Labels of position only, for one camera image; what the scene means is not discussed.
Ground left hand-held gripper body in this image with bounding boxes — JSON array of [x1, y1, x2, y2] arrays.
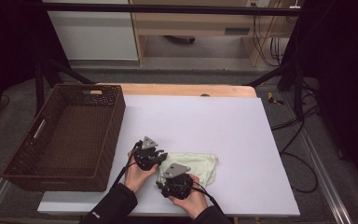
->
[[132, 135, 161, 172]]

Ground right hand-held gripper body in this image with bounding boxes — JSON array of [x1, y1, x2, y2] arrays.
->
[[156, 162, 195, 201]]

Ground light green garment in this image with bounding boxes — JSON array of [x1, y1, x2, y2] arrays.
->
[[156, 151, 219, 189]]

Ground brown woven basket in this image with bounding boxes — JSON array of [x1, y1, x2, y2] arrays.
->
[[1, 83, 127, 192]]

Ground person's left hand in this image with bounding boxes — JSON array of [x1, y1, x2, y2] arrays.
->
[[124, 149, 158, 194]]

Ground person's right hand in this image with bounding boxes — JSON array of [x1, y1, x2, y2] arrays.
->
[[167, 173, 209, 220]]

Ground white board sheet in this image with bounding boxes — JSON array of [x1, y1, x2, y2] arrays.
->
[[36, 94, 301, 217]]

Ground wooden table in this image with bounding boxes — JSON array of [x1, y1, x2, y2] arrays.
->
[[96, 82, 258, 99]]

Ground yellow and black tape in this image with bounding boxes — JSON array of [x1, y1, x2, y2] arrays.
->
[[267, 91, 285, 106]]

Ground black metal stand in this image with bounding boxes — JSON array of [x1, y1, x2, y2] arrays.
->
[[245, 15, 306, 120], [34, 59, 96, 118]]

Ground light wooden desk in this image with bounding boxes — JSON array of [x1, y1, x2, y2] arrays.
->
[[129, 0, 302, 68]]

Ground white cabinet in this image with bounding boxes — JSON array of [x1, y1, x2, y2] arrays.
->
[[41, 0, 139, 62]]

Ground black horizontal metal bar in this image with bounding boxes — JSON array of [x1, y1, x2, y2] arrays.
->
[[41, 2, 302, 17]]

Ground dark curtain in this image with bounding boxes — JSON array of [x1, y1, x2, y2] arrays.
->
[[287, 0, 358, 200], [0, 0, 71, 132]]

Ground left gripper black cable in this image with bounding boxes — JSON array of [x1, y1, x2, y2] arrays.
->
[[110, 141, 144, 190]]

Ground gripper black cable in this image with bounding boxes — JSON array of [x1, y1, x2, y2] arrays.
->
[[190, 181, 227, 216], [110, 141, 144, 190]]

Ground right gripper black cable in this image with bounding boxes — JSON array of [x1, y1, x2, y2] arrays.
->
[[190, 181, 227, 216]]

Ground black floor cables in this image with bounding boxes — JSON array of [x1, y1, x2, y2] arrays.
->
[[269, 80, 321, 194]]

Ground cables under desk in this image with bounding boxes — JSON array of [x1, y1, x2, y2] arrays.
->
[[251, 3, 296, 68]]

